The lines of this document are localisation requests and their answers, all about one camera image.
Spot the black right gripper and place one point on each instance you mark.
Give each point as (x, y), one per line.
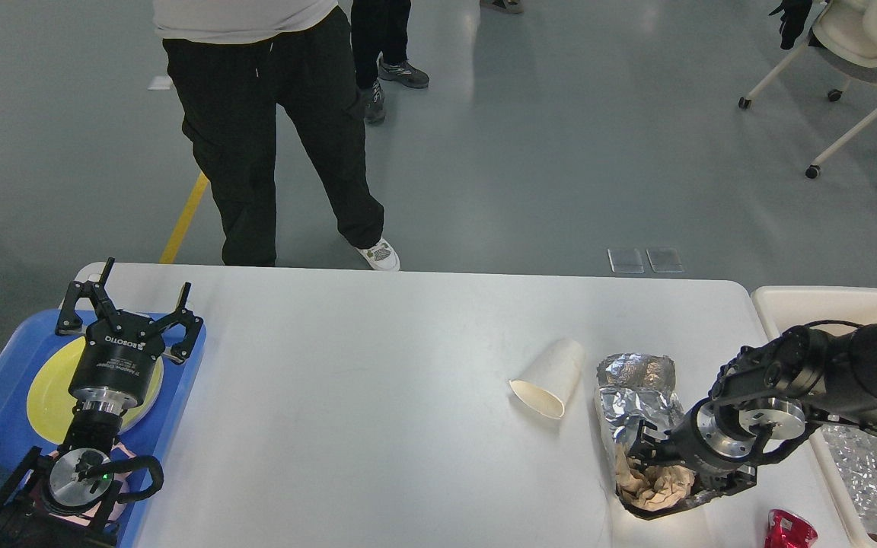
(709, 441)

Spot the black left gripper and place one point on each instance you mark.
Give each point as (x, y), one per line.
(122, 361)

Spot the brown paper wad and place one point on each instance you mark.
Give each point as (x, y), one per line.
(650, 488)

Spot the foil tray with paper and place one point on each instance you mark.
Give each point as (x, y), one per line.
(630, 387)

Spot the yellow plastic plate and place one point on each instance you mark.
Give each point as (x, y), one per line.
(50, 407)

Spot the pink HOME mug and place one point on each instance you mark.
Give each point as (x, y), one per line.
(71, 495)

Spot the foil sheet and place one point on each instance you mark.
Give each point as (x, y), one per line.
(854, 457)

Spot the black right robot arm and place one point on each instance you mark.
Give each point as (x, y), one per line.
(764, 404)

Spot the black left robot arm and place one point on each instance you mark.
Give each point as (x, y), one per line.
(25, 522)

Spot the red crumpled wrapper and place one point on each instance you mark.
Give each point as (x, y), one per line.
(786, 529)

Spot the blue plastic tray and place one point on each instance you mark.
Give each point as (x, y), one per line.
(31, 344)

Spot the white paper cup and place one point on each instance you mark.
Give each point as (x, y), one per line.
(548, 383)

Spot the beige plastic bin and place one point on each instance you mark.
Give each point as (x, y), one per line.
(837, 311)

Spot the person in grey shirt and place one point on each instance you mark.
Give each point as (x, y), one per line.
(234, 64)

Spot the person in black trousers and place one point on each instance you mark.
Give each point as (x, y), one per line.
(379, 37)

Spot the white office chair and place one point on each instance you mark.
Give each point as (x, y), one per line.
(844, 34)

